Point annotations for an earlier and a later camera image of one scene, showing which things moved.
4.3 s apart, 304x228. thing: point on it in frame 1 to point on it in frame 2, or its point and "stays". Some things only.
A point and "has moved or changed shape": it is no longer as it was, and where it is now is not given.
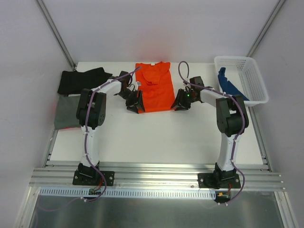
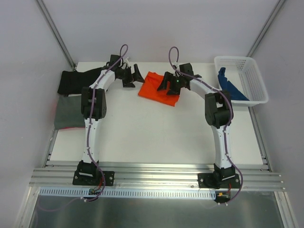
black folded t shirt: [74, 81] stays
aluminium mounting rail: [258, 176] stays
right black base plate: [218, 180] stays
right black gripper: [182, 101] to [172, 83]
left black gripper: [134, 102] to [129, 76]
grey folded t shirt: [66, 111] stays
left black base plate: [92, 178] stays
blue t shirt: [228, 87] stays
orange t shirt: [156, 85] has moved or changed shape
